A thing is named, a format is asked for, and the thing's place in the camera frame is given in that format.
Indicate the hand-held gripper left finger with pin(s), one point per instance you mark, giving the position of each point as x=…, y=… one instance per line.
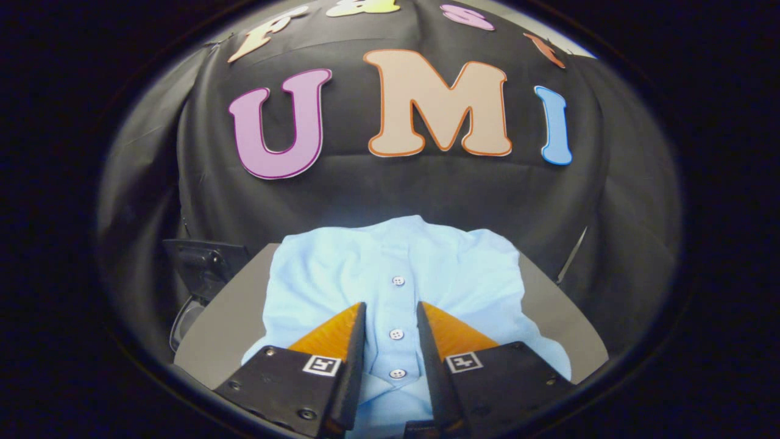
x=353, y=372

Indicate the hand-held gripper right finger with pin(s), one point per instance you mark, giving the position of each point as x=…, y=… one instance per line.
x=434, y=378

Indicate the light blue buttoned shirt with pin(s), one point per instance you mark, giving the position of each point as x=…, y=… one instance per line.
x=341, y=274

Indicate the grey cabinet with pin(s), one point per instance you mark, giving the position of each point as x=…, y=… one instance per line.
x=228, y=329

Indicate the black backdrop cloth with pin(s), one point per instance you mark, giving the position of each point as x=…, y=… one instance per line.
x=396, y=189

